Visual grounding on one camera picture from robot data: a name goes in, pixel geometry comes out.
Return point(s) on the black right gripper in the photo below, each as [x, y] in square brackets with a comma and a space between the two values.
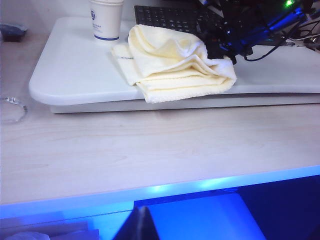
[230, 32]

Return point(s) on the cream towel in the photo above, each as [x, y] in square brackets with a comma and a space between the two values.
[175, 75]

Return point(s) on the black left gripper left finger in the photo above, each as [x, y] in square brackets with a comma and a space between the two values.
[130, 227]

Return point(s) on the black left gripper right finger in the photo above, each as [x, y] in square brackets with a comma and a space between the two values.
[150, 225]

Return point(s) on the grey desk riser base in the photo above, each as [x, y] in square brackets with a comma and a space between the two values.
[105, 108]

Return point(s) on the black computer keyboard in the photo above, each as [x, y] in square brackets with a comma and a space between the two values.
[170, 18]

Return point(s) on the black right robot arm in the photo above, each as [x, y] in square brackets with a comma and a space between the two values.
[282, 17]

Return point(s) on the white desk riser board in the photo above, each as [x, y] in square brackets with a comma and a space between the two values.
[75, 67]

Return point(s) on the white paper cup blue print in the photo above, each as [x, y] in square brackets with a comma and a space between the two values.
[106, 20]

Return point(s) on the dark grey pouch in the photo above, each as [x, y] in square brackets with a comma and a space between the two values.
[12, 32]

